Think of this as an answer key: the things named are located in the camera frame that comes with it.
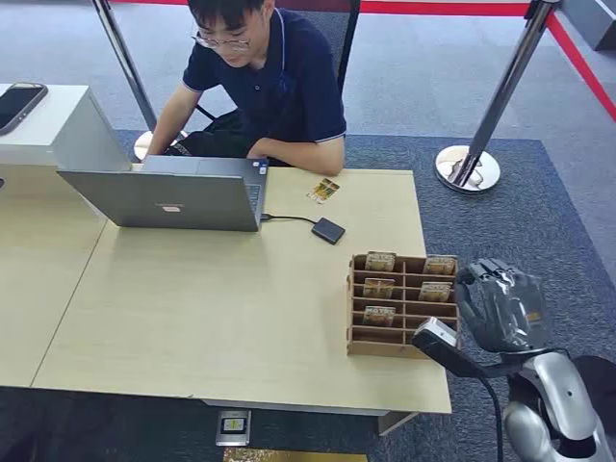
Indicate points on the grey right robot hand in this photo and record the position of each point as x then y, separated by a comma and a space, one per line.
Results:
505, 312

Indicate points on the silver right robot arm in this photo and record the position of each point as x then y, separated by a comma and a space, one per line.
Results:
558, 389

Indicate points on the wooden card rack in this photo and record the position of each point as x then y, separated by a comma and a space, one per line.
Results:
385, 341

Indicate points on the person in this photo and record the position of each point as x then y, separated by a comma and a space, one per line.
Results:
288, 83

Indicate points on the black round object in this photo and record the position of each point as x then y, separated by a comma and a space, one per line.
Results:
602, 382

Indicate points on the black external drive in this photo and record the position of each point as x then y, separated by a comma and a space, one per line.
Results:
328, 231

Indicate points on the red barrier belt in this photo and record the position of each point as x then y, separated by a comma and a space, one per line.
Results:
433, 8
582, 67

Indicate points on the grey platform block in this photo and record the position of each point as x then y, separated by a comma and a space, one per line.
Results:
596, 22

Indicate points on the yellow patterned board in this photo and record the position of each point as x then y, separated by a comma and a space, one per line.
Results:
288, 456

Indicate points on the metal floor socket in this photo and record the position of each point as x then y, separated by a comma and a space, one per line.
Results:
233, 427

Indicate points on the eyeglasses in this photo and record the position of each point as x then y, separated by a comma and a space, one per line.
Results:
223, 43

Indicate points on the grey laptop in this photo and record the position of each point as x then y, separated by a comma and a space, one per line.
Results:
168, 197

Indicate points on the white box cabinet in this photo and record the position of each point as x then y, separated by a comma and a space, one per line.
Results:
72, 127

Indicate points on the black smartphone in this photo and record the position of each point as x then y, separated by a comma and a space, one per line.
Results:
16, 105

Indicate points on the pale wrist camera, black mount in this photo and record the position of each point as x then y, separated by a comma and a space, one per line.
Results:
435, 333

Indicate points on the chrome stanchion post with base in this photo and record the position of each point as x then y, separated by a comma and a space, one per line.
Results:
505, 83
127, 67

